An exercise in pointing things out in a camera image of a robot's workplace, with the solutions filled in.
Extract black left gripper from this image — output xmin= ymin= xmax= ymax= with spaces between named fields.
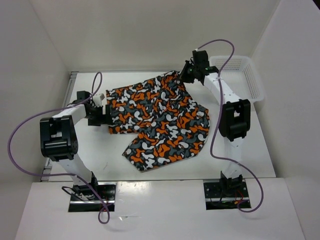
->
xmin=85 ymin=104 xmax=113 ymax=127

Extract orange camouflage shorts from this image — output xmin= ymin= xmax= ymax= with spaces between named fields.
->
xmin=106 ymin=70 xmax=211 ymax=172

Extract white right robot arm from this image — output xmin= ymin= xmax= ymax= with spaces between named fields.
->
xmin=179 ymin=49 xmax=251 ymax=197

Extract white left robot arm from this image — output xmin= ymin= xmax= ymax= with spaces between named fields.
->
xmin=39 ymin=91 xmax=111 ymax=201

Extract white perforated plastic basket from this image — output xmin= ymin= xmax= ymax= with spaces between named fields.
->
xmin=204 ymin=55 xmax=265 ymax=104

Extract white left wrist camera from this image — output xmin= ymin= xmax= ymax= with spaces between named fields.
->
xmin=92 ymin=93 xmax=105 ymax=107

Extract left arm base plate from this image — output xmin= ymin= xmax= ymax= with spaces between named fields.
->
xmin=68 ymin=181 xmax=118 ymax=213

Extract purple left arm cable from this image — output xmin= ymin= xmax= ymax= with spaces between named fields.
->
xmin=6 ymin=71 xmax=111 ymax=224

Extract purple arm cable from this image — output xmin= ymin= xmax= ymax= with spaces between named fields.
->
xmin=6 ymin=71 xmax=111 ymax=224
xmin=197 ymin=39 xmax=265 ymax=213

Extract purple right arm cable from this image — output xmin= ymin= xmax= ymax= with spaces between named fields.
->
xmin=197 ymin=39 xmax=265 ymax=213

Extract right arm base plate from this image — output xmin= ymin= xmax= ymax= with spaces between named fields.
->
xmin=203 ymin=181 xmax=251 ymax=210

